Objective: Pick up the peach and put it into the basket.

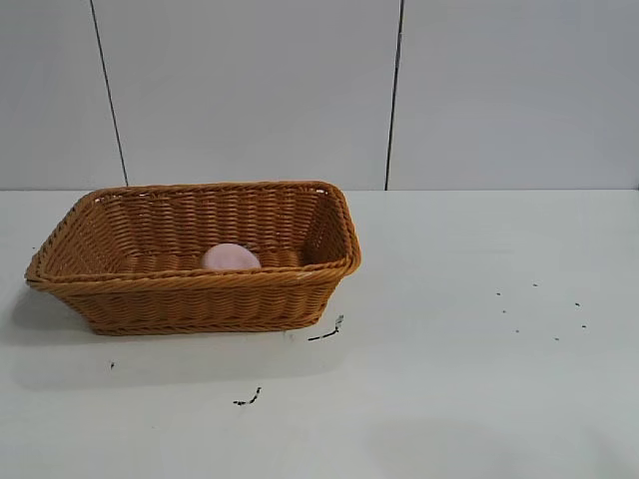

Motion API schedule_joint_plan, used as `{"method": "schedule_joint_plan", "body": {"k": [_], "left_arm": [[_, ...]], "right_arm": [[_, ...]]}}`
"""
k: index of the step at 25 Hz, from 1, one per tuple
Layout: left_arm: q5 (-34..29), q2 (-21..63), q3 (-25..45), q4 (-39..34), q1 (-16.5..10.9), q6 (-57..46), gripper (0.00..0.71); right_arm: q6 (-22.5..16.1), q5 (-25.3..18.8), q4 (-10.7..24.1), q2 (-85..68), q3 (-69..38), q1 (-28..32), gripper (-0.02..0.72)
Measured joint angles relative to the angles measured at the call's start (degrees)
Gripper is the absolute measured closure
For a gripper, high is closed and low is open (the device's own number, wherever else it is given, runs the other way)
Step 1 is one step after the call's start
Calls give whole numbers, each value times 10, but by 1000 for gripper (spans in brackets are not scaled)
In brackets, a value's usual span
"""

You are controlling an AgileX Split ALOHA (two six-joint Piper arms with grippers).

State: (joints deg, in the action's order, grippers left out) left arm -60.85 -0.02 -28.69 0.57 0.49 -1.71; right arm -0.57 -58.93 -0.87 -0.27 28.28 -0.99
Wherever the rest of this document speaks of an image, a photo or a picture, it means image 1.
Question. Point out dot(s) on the pink peach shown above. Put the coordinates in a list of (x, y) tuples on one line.
[(230, 257)]

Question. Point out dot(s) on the brown woven wicker basket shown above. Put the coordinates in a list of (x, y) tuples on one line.
[(199, 294)]

